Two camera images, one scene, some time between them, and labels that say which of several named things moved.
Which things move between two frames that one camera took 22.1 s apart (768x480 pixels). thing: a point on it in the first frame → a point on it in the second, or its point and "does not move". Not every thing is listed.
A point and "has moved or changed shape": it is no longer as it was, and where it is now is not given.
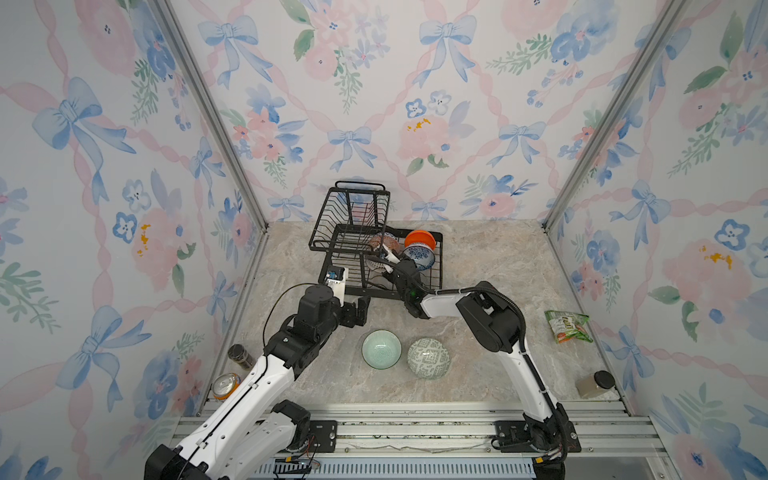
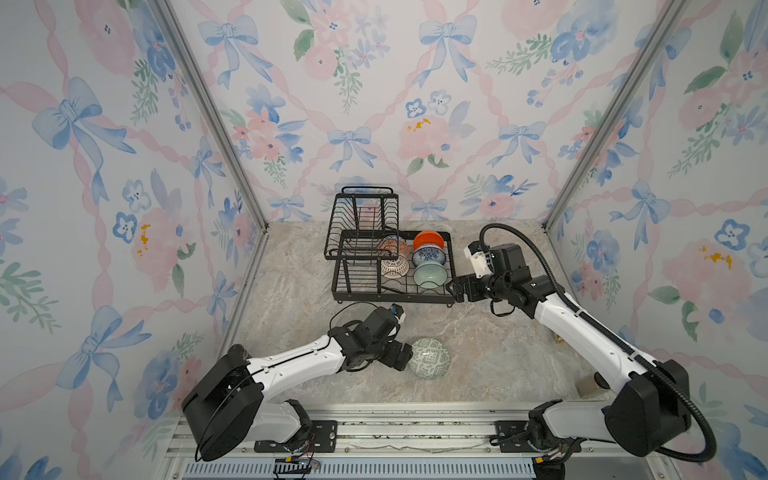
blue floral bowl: (422, 256) has moved or changed shape
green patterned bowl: (428, 358) does not move
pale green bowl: (381, 349) has moved or changed shape
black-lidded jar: (594, 384) does not move
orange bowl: (420, 236) has moved or changed shape
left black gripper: (351, 319) → (393, 360)
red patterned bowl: (385, 238) has moved or changed shape
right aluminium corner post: (673, 9) does not move
